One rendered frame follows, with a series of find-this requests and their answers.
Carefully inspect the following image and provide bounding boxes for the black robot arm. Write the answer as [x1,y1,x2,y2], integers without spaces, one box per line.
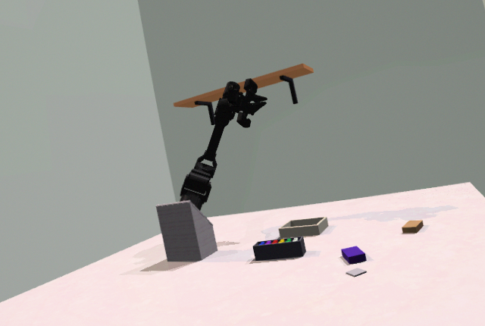
[180,81,243,211]

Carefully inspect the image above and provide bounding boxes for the purple block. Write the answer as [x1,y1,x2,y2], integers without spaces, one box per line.
[341,246,367,264]

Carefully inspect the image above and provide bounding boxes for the brown rectangular block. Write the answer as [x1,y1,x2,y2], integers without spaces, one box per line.
[402,220,424,233]

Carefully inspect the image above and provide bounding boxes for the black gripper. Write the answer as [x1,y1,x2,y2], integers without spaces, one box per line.
[228,78,268,128]

